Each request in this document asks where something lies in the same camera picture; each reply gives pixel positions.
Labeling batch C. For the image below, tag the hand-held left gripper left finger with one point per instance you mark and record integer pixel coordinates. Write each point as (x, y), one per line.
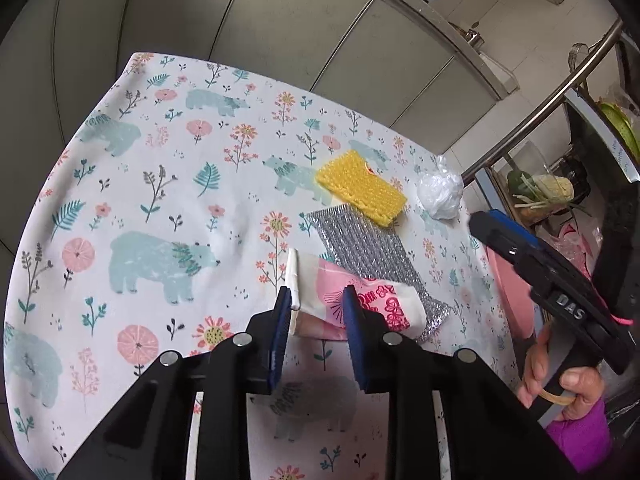
(280, 340)

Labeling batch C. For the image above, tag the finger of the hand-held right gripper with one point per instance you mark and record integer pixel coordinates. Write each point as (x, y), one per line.
(500, 240)
(515, 227)

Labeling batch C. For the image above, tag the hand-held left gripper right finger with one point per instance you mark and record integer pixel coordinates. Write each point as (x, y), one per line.
(357, 340)

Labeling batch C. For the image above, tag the pink printed paper bag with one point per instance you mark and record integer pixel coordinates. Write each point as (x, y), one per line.
(315, 295)

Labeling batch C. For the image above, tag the yellow foam fruit net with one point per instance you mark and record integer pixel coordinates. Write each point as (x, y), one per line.
(360, 190)

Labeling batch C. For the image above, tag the person's right forearm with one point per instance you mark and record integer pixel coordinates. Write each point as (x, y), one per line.
(585, 440)

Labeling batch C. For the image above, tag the person's right hand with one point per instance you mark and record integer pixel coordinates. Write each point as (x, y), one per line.
(582, 385)

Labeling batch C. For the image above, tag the green vegetable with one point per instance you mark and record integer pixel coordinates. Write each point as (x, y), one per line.
(519, 182)

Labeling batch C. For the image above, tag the pink plastic basin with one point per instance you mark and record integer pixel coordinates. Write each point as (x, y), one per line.
(510, 290)

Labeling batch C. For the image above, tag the pink dotted bag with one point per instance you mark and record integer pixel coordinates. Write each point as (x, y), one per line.
(567, 242)

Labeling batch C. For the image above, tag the pale cabbage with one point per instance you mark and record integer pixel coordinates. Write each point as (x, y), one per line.
(555, 189)

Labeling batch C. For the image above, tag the white crumpled plastic bag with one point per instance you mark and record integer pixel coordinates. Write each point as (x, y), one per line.
(440, 192)

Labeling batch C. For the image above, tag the dark blender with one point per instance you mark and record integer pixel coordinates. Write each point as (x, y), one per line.
(575, 172)

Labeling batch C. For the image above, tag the silver scouring cloth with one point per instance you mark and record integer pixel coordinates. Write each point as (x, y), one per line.
(360, 245)

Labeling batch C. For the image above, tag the metal shelf rack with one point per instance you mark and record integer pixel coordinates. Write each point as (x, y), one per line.
(550, 105)

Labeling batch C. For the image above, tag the green plastic colander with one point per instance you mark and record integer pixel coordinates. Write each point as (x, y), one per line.
(622, 127)

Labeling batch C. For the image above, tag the small steel pot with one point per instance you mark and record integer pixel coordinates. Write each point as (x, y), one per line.
(472, 35)

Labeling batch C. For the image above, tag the grey kitchen cabinet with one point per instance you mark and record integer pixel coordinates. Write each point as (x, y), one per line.
(280, 25)

